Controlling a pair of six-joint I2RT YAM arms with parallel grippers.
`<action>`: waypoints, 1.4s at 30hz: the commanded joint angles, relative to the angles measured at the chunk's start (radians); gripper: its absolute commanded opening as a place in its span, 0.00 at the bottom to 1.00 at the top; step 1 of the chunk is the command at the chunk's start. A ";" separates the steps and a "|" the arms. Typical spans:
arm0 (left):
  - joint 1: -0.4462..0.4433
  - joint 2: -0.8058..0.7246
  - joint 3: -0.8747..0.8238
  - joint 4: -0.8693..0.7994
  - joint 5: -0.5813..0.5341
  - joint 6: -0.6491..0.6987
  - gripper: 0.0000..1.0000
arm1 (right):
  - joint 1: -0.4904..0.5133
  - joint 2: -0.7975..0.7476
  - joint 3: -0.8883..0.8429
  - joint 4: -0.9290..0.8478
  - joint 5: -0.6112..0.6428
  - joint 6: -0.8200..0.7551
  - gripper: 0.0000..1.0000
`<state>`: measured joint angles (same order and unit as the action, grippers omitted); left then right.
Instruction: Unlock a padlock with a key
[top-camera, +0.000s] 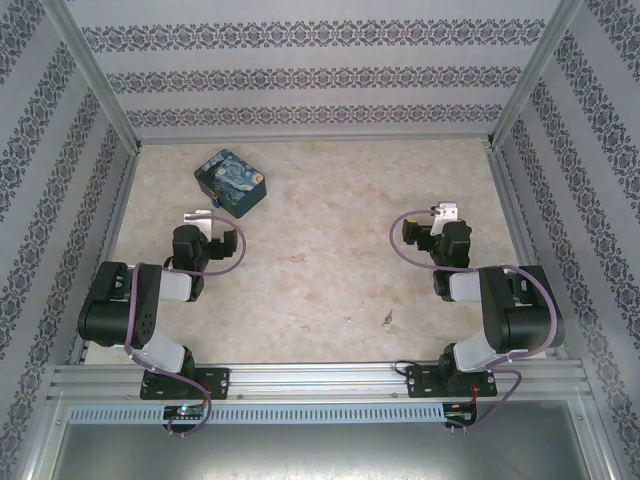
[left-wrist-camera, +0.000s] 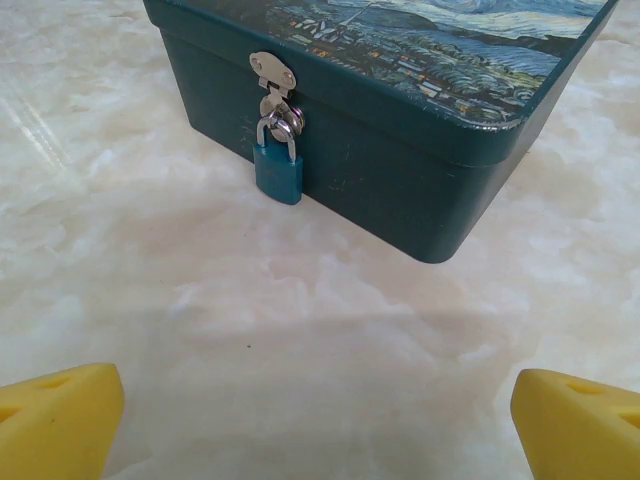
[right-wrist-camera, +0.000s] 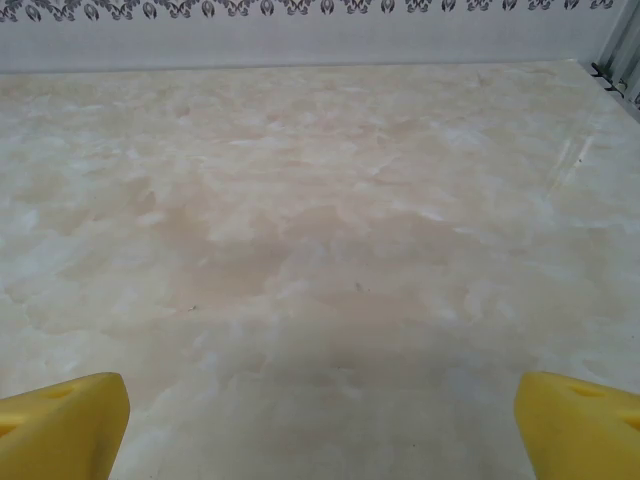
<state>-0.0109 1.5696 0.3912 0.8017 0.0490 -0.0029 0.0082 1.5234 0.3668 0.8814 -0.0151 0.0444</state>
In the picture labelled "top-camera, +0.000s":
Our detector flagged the starry night print box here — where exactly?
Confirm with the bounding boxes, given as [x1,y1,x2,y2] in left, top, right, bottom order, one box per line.
[193,148,268,220]

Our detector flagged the left controller circuit board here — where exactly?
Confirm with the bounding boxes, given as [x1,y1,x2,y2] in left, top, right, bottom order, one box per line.
[163,404,207,421]

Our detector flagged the controller circuit board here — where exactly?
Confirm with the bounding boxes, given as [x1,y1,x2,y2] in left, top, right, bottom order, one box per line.
[445,402,479,427]
[163,404,207,421]

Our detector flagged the right controller circuit board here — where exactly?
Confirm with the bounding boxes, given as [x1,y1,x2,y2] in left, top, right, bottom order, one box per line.
[445,402,479,427]

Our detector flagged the grey metal panel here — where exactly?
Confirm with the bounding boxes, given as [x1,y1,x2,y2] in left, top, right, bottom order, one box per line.
[47,422,596,480]

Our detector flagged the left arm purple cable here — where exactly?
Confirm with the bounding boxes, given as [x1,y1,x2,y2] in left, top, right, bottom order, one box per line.
[123,215,248,437]

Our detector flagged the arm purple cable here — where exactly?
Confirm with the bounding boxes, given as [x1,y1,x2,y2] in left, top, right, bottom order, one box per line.
[123,215,248,437]
[389,211,560,434]

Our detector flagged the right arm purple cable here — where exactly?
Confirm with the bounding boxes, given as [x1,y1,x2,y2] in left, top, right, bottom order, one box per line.
[389,211,560,434]

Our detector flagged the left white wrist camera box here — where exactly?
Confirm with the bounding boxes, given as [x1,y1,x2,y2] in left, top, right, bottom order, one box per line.
[183,209,214,234]

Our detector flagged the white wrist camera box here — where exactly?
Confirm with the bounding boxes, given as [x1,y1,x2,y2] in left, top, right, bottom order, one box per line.
[183,209,214,234]
[431,201,459,236]

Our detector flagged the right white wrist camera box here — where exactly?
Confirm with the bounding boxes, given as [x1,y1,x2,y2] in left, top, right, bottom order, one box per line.
[431,201,459,236]

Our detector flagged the aluminium side rail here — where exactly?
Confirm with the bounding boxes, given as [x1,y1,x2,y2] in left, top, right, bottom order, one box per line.
[487,145,572,359]
[68,145,142,366]

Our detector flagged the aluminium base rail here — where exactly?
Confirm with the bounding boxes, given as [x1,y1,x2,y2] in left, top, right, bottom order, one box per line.
[47,359,595,402]

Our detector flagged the aluminium frame post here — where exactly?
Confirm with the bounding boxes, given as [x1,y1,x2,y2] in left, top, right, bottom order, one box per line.
[485,0,586,149]
[48,0,143,152]

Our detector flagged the slotted grey cable duct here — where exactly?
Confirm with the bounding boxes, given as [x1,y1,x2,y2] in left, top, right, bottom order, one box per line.
[66,403,447,426]

